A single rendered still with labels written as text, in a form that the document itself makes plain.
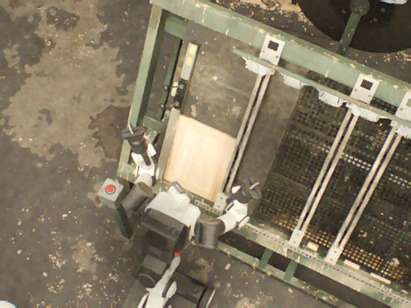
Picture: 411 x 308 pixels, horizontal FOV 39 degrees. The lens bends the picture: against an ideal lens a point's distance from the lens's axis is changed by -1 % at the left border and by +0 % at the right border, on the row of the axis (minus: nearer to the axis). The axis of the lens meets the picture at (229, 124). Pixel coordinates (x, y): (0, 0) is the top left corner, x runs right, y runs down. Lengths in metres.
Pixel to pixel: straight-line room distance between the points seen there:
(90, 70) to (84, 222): 1.37
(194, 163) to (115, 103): 1.63
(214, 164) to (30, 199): 1.80
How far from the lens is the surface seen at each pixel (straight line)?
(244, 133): 3.25
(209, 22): 3.04
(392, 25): 3.35
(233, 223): 3.26
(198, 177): 3.58
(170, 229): 3.04
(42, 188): 4.78
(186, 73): 3.26
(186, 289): 4.18
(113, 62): 5.23
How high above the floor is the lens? 4.30
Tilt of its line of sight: 62 degrees down
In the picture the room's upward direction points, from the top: 5 degrees clockwise
